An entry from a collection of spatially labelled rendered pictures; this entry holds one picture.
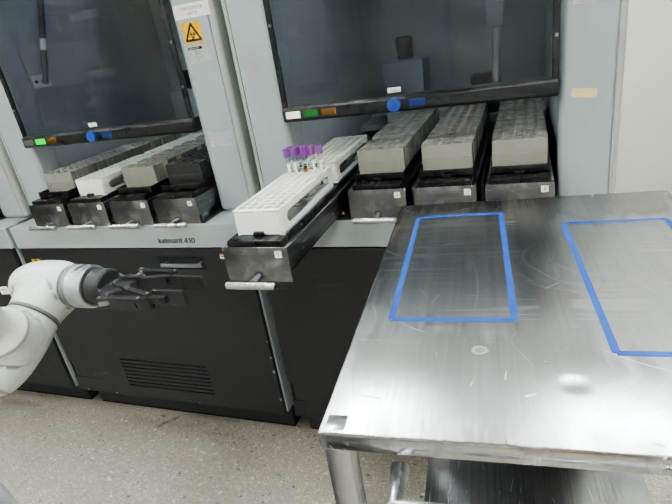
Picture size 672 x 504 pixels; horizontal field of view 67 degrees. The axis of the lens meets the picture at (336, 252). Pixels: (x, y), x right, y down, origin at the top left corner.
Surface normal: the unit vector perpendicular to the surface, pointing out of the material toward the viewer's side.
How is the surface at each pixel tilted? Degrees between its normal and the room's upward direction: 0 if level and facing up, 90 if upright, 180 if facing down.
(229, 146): 90
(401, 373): 0
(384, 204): 90
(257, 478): 0
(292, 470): 0
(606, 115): 90
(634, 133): 90
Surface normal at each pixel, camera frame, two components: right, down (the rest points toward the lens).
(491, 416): -0.15, -0.91
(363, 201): -0.32, 0.42
